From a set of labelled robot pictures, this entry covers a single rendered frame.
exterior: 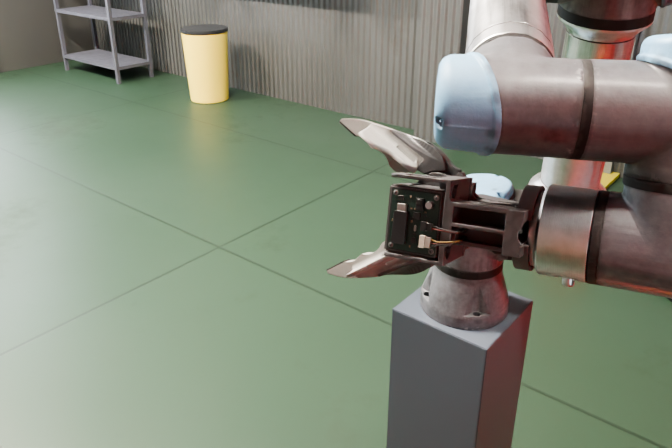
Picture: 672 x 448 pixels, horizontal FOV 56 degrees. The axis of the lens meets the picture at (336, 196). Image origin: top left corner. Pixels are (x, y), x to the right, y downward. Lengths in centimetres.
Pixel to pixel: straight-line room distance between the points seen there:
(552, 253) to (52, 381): 201
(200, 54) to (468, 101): 470
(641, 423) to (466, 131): 181
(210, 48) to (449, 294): 424
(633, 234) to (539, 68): 14
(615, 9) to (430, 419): 74
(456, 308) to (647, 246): 60
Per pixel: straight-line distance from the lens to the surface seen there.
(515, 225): 50
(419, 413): 121
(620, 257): 51
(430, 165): 58
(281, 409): 207
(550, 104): 47
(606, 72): 49
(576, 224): 51
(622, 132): 48
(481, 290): 106
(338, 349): 229
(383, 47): 455
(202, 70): 516
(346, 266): 62
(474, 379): 109
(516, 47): 51
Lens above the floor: 140
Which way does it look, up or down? 24 degrees down
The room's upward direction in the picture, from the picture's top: straight up
